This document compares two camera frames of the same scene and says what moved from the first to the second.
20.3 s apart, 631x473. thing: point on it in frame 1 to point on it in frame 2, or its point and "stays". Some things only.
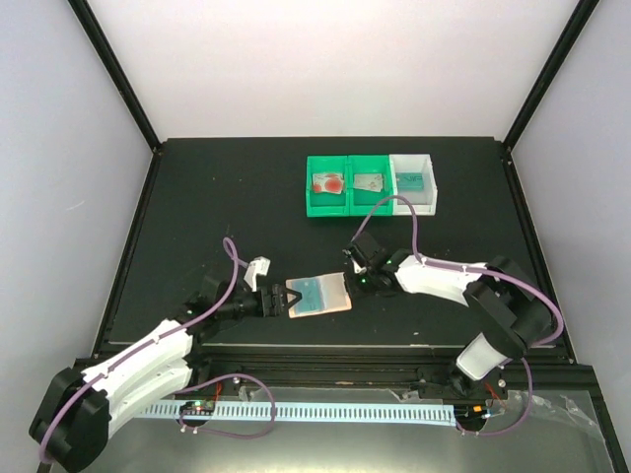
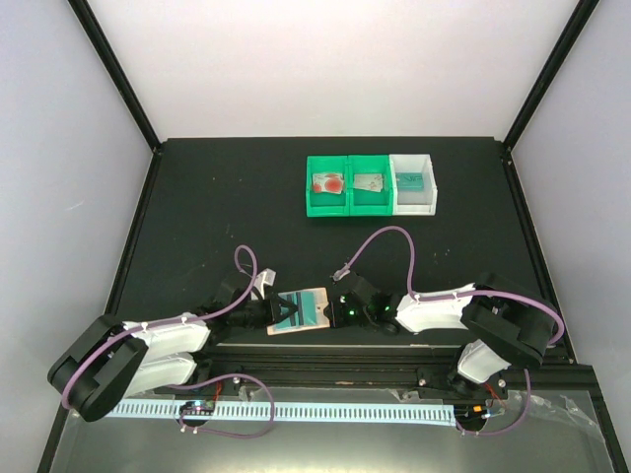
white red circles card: x=328 y=182 stays
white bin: x=424 y=201 stays
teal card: x=312 y=294 to x=305 y=314
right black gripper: x=376 y=292 to x=336 y=319
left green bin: x=327 y=204 stays
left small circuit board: x=198 y=408 stays
